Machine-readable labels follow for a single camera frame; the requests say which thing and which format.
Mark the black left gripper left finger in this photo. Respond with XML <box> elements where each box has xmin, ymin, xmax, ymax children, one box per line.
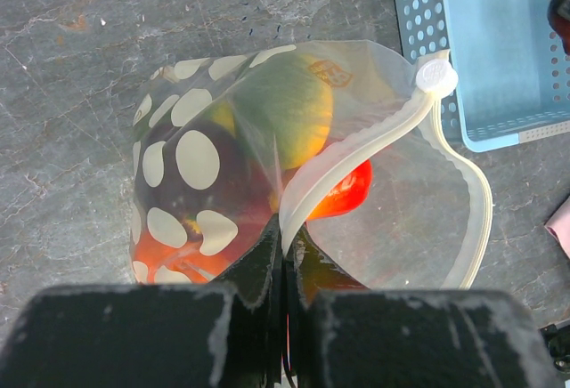
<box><xmin>1</xmin><ymin>218</ymin><xmax>282</xmax><ymax>387</ymax></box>

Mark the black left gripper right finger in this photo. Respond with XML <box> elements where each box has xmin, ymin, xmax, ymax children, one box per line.
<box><xmin>284</xmin><ymin>229</ymin><xmax>560</xmax><ymax>387</ymax></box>

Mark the orange tangerine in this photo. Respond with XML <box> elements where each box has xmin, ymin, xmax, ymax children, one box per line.
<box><xmin>131</xmin><ymin>230</ymin><xmax>230</xmax><ymax>284</ymax></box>

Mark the dark red apple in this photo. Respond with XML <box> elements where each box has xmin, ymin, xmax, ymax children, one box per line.
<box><xmin>134</xmin><ymin>120</ymin><xmax>273</xmax><ymax>255</ymax></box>

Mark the clear polka dot zip bag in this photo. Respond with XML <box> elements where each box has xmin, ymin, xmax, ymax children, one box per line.
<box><xmin>130</xmin><ymin>40</ymin><xmax>493</xmax><ymax>288</ymax></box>

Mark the yellow orange fruit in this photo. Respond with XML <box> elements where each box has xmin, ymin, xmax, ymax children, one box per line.
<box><xmin>228</xmin><ymin>52</ymin><xmax>334</xmax><ymax>170</ymax></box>

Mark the green yellow mango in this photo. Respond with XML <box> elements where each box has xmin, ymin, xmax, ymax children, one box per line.
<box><xmin>134</xmin><ymin>101</ymin><xmax>236</xmax><ymax>141</ymax></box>

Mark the pink cloth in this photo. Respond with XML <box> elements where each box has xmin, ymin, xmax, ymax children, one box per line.
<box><xmin>545</xmin><ymin>198</ymin><xmax>570</xmax><ymax>257</ymax></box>

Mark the light blue perforated basket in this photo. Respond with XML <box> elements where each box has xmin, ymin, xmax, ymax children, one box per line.
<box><xmin>395</xmin><ymin>0</ymin><xmax>569</xmax><ymax>152</ymax></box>

